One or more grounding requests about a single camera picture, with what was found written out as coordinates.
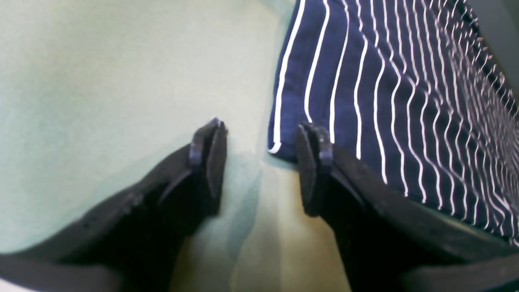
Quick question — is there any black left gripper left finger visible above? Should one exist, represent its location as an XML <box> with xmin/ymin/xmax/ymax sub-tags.
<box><xmin>1</xmin><ymin>118</ymin><xmax>227</xmax><ymax>292</ymax></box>

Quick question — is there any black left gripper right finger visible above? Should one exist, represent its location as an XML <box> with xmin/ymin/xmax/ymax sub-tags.
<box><xmin>296</xmin><ymin>122</ymin><xmax>518</xmax><ymax>292</ymax></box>

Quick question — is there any navy white striped T-shirt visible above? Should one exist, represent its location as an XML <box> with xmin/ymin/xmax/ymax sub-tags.
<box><xmin>268</xmin><ymin>0</ymin><xmax>518</xmax><ymax>246</ymax></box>

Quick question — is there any light green table cloth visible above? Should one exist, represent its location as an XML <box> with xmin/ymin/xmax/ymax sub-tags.
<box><xmin>0</xmin><ymin>0</ymin><xmax>350</xmax><ymax>292</ymax></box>

